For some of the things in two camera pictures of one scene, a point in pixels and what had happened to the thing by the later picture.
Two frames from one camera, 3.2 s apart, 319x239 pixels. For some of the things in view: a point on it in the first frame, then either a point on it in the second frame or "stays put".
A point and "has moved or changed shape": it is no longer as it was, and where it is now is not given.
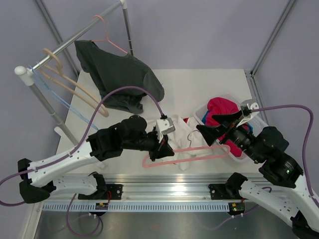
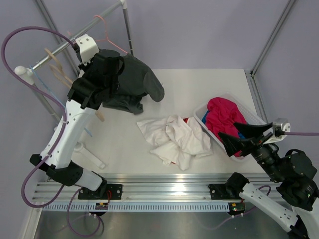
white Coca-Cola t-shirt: [187, 134] has moved or changed shape
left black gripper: [165, 149] → [85, 67]
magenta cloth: [222, 105] stays put
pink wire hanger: [106, 39] stays put
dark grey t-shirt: [110, 70] stays put
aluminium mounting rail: [157, 188] stays put
